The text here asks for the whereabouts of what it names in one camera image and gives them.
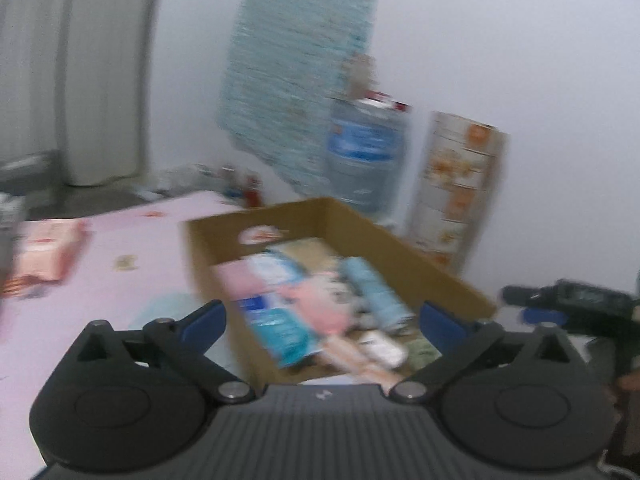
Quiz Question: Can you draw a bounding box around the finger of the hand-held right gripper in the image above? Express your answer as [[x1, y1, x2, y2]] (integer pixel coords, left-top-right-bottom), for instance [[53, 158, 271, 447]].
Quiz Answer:
[[519, 306, 569, 332], [501, 285, 548, 307]]

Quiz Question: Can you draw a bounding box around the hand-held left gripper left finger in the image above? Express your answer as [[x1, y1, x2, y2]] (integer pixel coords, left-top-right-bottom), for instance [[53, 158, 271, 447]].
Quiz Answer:
[[76, 299, 257, 405]]

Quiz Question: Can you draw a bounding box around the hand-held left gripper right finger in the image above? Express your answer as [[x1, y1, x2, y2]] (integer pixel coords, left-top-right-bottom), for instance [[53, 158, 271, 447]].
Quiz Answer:
[[389, 301, 583, 405]]

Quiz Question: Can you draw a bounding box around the white and blue mask box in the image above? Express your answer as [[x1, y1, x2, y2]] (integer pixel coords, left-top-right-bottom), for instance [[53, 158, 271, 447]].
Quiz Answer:
[[249, 251, 307, 292]]

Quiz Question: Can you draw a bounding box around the pink plush toy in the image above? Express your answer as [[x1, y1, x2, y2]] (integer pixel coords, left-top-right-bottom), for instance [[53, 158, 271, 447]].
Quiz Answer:
[[279, 274, 353, 338]]

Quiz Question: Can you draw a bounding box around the brown cardboard box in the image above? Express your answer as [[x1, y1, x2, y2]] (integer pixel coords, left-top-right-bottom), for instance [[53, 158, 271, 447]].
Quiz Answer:
[[184, 196, 499, 388]]

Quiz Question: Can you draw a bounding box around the pink towel pack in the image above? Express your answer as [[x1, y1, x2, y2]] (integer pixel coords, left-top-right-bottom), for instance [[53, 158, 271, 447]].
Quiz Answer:
[[214, 260, 267, 303]]

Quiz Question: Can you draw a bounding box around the small white packet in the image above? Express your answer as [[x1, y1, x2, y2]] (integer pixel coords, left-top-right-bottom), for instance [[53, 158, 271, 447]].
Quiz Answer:
[[359, 331, 410, 370]]

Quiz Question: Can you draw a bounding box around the blue and white tissue pack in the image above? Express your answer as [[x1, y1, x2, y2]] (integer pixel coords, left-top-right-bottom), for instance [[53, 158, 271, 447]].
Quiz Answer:
[[236, 294, 322, 370]]

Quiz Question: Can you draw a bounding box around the light blue tube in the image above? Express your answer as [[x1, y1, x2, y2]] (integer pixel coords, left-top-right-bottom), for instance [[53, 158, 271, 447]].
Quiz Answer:
[[341, 256, 417, 332]]

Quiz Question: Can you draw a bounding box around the pink tube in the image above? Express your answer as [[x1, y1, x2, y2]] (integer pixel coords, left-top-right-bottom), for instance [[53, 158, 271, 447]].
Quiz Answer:
[[322, 335, 403, 388]]

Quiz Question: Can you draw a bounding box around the pink printed bed sheet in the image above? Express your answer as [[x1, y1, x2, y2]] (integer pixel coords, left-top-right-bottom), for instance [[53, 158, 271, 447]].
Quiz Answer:
[[0, 190, 261, 480]]

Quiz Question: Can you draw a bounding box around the pile of clear plastic bottles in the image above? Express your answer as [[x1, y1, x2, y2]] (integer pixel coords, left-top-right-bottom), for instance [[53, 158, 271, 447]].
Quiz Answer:
[[135, 161, 241, 198]]

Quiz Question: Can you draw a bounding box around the pink wet wipes pack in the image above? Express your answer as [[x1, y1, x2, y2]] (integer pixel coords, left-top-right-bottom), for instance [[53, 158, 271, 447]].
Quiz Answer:
[[9, 219, 90, 285]]

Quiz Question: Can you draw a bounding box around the water jug in plastic bag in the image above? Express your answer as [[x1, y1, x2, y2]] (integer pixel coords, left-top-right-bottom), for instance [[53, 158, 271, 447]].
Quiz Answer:
[[324, 94, 412, 217]]

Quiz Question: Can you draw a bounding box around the teal shaggy rug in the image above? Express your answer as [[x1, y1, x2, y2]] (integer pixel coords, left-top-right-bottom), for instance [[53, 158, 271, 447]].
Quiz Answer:
[[216, 0, 382, 197]]

